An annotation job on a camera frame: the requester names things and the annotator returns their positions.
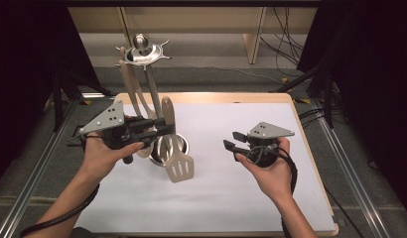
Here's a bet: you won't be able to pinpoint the black tripod stand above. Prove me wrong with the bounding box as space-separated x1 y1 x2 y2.
270 63 336 130
52 67 114 133

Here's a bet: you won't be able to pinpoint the beige perforated skimmer spoon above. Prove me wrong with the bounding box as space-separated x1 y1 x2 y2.
128 63 157 159

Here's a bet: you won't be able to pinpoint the aluminium floor rail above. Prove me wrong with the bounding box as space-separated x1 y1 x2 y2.
310 98 393 238
0 98 80 238

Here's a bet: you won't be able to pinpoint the beige slotted spatula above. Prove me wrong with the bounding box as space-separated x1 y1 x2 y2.
161 95 195 183

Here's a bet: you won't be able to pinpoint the black curtain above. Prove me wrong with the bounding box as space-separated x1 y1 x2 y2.
296 0 407 212
0 0 105 187

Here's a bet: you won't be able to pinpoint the person's left hand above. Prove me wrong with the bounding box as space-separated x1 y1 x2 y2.
80 132 146 181

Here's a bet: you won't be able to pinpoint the steel utensil rack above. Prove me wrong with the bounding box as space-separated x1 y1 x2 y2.
115 33 190 168

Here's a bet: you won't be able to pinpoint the thin white floor cable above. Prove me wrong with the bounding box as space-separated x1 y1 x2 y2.
168 63 283 84

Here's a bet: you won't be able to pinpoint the white paper sheet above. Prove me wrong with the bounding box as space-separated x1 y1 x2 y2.
73 102 337 233

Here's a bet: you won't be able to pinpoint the person's right hand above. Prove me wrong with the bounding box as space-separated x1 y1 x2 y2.
235 138 294 202

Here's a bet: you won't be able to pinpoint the thin grey cable loop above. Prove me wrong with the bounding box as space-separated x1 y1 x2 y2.
249 145 279 166

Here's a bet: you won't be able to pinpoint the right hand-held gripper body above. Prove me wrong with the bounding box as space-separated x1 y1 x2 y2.
245 121 296 168

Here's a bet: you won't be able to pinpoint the light wooden shelf unit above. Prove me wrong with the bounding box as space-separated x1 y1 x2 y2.
68 6 319 65

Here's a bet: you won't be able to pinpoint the hanging black cable bundle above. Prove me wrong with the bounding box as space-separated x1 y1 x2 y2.
260 6 309 77

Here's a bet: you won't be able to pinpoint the black floor cables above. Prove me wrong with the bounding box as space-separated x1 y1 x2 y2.
298 107 327 129

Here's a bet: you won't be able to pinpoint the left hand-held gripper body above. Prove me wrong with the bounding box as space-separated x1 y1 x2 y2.
67 99 152 166

